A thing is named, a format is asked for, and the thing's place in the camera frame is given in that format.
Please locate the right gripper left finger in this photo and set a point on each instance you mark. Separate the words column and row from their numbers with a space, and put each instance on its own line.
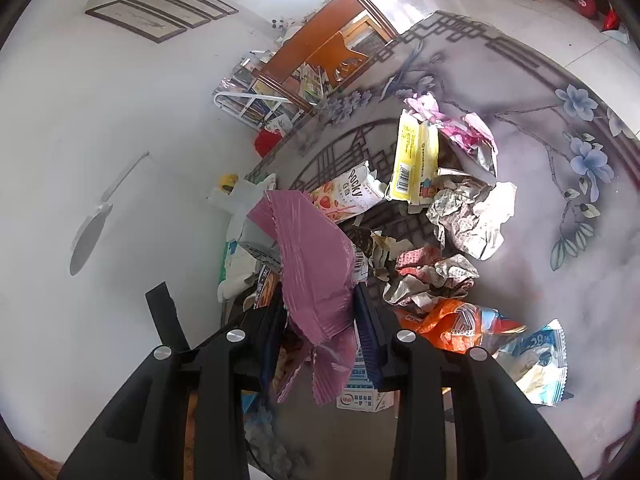
column 182, row 410

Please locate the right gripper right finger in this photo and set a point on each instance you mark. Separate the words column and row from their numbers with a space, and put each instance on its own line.
column 498, row 433

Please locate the blue white snack bag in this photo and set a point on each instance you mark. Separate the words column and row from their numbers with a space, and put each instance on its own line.
column 537, row 363

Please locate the orange plastic bag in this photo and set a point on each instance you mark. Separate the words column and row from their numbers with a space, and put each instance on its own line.
column 456, row 325

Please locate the white blue milk carton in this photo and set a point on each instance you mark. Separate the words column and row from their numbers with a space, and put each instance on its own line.
column 360, row 395

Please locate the pink patterned paper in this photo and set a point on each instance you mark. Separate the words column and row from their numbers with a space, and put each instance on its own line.
column 423, row 276

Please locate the printed paper ball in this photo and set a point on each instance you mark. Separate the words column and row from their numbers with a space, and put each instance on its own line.
column 469, row 214

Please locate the dark brown cigarette box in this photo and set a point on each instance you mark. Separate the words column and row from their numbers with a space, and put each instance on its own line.
column 374, row 253

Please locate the pink ridged plastic bag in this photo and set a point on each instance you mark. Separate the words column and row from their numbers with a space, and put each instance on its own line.
column 316, row 263

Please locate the yellow torn carton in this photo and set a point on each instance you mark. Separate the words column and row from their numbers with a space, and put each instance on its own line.
column 416, row 161

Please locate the pink strawberry Pocky box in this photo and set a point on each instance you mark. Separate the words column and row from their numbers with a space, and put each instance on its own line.
column 352, row 193

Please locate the pink foil snack wrapper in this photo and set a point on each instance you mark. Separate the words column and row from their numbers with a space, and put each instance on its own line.
column 469, row 133

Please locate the red small trash bin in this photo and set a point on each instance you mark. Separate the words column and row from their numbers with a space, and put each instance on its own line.
column 587, row 9

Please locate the stack of books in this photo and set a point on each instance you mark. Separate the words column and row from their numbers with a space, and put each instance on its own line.
column 244, row 261

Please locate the white lamp head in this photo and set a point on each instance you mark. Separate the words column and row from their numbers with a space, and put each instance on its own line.
column 90, row 231

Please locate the yellow tape roll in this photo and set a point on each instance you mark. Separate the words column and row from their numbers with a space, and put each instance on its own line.
column 227, row 182

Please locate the red bag on floor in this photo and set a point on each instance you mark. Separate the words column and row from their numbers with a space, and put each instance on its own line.
column 266, row 141

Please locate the white magazine rack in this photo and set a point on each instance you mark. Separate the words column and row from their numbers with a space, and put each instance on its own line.
column 251, row 101

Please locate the framed picture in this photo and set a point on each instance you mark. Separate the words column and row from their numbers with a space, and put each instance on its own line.
column 207, row 8
column 210, row 0
column 176, row 12
column 141, row 22

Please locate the wooden chair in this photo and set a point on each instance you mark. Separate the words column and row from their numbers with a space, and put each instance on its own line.
column 320, row 43

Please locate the red dustpan and broom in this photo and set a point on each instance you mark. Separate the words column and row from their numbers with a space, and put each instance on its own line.
column 614, row 28

